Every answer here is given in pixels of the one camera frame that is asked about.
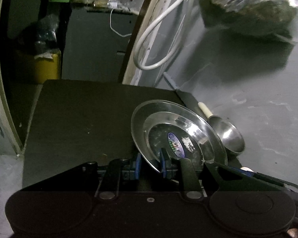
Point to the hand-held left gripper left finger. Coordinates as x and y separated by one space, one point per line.
138 164

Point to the steel bowl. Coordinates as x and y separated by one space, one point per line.
229 136

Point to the steel plate with blue label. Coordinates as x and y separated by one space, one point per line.
188 129

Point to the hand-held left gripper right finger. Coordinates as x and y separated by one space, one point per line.
164 164

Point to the plastic-wrapped dark bundle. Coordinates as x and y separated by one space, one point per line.
248 7

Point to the yellow bin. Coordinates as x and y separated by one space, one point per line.
43 67

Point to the cream door frame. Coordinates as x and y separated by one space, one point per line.
141 39

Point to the black plastic bag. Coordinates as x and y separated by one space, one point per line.
43 33

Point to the dark grey cabinet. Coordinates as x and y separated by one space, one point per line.
96 44

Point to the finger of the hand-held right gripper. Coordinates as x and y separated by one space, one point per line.
247 173

